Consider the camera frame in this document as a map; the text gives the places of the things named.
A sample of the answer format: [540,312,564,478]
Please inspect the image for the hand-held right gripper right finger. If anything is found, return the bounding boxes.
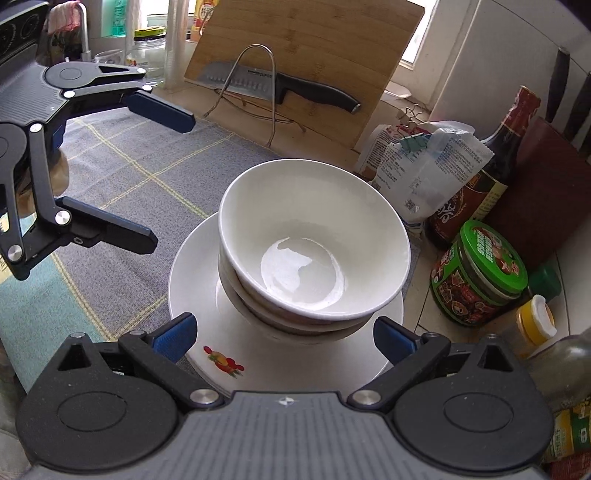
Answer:
[346,316,514,409]

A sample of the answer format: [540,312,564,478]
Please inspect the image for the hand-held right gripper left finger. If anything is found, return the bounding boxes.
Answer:
[58,312,225,409]

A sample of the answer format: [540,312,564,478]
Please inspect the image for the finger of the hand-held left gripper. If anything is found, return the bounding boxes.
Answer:
[0,124,158,280]
[64,64,197,135]

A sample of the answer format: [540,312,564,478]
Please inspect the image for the white plate two fruit prints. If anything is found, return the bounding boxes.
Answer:
[182,351,229,397]

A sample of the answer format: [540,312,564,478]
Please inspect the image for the white plate large brown stain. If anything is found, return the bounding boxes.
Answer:
[167,212,404,400]

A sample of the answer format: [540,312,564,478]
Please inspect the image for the plain white bowl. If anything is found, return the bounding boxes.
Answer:
[218,158,411,326]

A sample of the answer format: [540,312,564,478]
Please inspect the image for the checked grey teal table cloth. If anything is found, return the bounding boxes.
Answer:
[0,108,278,398]

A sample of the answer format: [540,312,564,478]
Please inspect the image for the glass jar with dark lid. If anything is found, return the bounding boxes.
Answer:
[133,28,167,88]

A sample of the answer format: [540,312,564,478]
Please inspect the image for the stack of clear plastic cups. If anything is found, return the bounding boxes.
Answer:
[165,0,191,88]

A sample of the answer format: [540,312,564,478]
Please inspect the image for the metal faucet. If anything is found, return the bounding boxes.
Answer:
[79,4,95,63]

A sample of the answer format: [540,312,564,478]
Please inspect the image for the pink cloth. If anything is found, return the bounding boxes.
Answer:
[47,1,83,34]

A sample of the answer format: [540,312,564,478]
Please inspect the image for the green plastic bottle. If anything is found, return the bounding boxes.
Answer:
[102,0,127,38]

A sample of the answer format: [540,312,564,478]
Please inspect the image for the orange cooking wine jug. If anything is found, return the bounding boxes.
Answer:
[193,0,222,37]

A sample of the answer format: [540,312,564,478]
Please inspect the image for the green lidded sauce jar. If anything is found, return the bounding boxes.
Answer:
[429,219,529,328]

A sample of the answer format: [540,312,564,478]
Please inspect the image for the yellow lidded spice jar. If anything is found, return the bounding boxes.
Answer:
[501,294,556,360]

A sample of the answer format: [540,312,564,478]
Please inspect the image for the white blue snack bag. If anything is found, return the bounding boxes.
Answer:
[372,127,497,232]

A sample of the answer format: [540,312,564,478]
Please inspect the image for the small green capped jar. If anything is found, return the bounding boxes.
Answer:
[527,264,563,301]

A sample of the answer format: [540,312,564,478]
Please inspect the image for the dark soy sauce bottle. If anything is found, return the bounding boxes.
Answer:
[425,85,542,250]

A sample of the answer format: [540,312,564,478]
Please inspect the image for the red capped glass bottle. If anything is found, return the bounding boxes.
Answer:
[524,327,591,414]

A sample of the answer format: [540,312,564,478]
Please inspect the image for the bamboo cutting board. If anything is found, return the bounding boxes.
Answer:
[185,0,426,148]

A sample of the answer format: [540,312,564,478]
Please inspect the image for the red white snack bag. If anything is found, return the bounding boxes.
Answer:
[355,124,416,185]

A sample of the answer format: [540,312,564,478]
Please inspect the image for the green yellow label oil bottle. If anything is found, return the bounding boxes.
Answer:
[538,401,591,464]

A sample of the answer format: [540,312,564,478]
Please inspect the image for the dark red knife block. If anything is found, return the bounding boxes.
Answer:
[485,115,591,273]

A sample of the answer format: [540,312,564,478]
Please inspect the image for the metal binder clip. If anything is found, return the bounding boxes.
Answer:
[403,105,431,127]

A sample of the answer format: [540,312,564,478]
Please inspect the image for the metal wire rack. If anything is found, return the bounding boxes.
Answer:
[203,44,305,148]

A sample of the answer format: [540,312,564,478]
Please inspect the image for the black handled kitchen knife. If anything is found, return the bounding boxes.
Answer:
[198,62,362,114]

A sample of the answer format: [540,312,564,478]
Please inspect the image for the black knife handle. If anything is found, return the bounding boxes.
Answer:
[564,69,591,141]
[551,47,571,123]

